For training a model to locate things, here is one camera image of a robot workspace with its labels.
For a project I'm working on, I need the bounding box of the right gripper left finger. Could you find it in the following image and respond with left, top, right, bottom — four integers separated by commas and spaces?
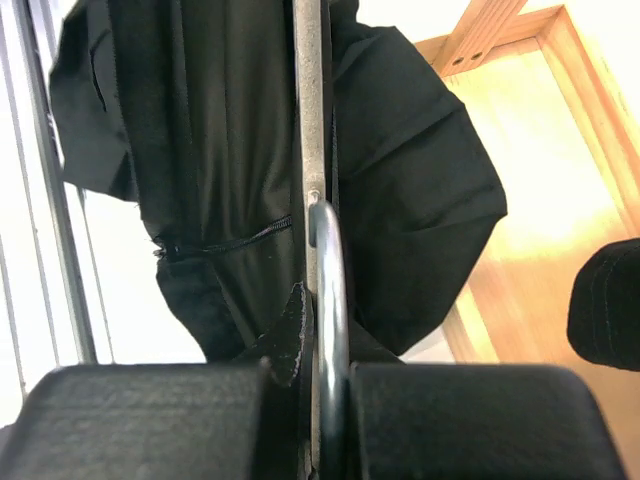
1, 364, 280, 479

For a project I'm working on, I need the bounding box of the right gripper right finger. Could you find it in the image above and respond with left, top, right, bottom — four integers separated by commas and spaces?
351, 364, 627, 479

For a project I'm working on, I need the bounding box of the metal skirt hanger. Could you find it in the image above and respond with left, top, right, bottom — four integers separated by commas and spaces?
292, 1, 349, 479

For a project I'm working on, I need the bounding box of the black pleated skirt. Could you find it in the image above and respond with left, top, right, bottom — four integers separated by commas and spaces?
50, 1, 507, 362

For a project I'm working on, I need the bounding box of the black hanging garment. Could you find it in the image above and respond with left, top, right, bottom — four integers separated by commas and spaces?
567, 238, 640, 372

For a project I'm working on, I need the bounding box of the wooden clothes rack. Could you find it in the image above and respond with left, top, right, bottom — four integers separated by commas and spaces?
433, 1, 639, 384

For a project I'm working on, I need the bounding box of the aluminium mounting rail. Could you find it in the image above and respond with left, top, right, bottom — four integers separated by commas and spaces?
0, 0, 116, 401

